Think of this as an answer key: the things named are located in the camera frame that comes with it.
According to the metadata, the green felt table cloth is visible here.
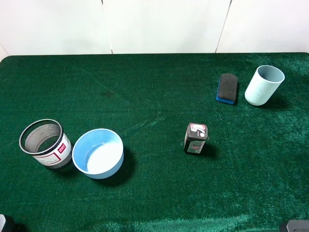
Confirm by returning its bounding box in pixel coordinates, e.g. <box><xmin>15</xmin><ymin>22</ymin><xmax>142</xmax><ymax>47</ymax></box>
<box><xmin>0</xmin><ymin>53</ymin><xmax>309</xmax><ymax>232</ymax></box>

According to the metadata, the black mesh pen holder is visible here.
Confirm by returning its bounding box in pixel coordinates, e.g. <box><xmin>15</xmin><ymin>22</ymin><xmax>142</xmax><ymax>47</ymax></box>
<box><xmin>19</xmin><ymin>119</ymin><xmax>72</xmax><ymax>170</ymax></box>

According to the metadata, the blue whiteboard eraser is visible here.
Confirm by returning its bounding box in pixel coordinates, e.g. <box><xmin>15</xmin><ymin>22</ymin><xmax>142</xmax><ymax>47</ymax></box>
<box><xmin>216</xmin><ymin>73</ymin><xmax>238</xmax><ymax>105</ymax></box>

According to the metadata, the black rectangular tin box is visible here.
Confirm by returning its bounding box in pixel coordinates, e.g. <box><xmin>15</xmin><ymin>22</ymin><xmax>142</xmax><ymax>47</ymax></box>
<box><xmin>183</xmin><ymin>123</ymin><xmax>208</xmax><ymax>154</ymax></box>

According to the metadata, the pale blue cup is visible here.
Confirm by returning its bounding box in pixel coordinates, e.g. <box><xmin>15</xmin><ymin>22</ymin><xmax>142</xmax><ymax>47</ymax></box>
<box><xmin>244</xmin><ymin>65</ymin><xmax>285</xmax><ymax>106</ymax></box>

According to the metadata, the light blue bowl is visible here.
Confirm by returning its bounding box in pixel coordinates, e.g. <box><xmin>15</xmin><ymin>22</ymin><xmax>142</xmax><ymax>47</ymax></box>
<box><xmin>72</xmin><ymin>129</ymin><xmax>124</xmax><ymax>179</ymax></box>

